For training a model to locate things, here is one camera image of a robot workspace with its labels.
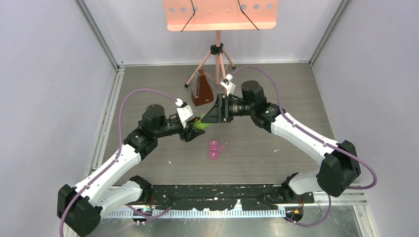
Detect green pill bottle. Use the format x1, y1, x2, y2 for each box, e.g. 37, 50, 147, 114
193, 114, 212, 130

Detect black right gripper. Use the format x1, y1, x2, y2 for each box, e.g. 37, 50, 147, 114
202, 93, 254, 123

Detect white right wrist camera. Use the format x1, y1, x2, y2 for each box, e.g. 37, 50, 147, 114
220, 74, 236, 96

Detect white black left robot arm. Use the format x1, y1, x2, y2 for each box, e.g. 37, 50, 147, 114
57, 103, 204, 237

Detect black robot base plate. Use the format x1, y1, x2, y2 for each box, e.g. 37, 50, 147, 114
133, 184, 314, 211

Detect brown wooden metronome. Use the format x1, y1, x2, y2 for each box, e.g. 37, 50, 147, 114
190, 69, 214, 107

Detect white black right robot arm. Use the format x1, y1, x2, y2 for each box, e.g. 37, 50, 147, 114
200, 80, 361, 203

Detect pink music stand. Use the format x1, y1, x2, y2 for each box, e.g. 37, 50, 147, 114
162, 0, 279, 83

